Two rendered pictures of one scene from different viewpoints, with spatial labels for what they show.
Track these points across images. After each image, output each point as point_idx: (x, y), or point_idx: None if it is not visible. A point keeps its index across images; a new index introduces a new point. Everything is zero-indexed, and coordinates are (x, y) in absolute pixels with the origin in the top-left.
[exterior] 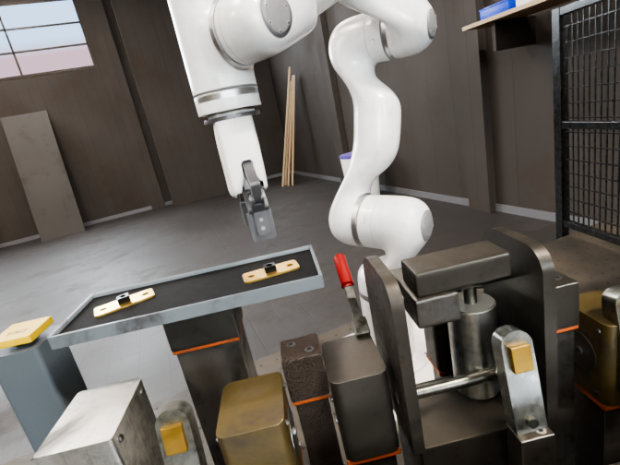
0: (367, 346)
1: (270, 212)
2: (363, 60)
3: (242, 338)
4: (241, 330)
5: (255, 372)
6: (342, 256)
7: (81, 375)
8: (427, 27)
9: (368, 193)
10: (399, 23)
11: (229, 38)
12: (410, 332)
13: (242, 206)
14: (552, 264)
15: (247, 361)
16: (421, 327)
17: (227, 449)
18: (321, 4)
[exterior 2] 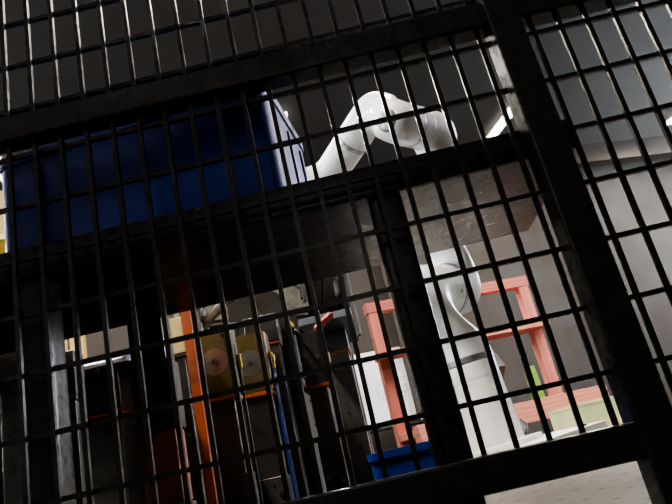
0: None
1: (301, 288)
2: (417, 151)
3: (335, 360)
4: (337, 356)
5: (350, 387)
6: (327, 312)
7: (355, 377)
8: (379, 128)
9: (444, 263)
10: (375, 135)
11: None
12: (467, 416)
13: (333, 285)
14: (228, 307)
15: (335, 374)
16: None
17: None
18: (335, 163)
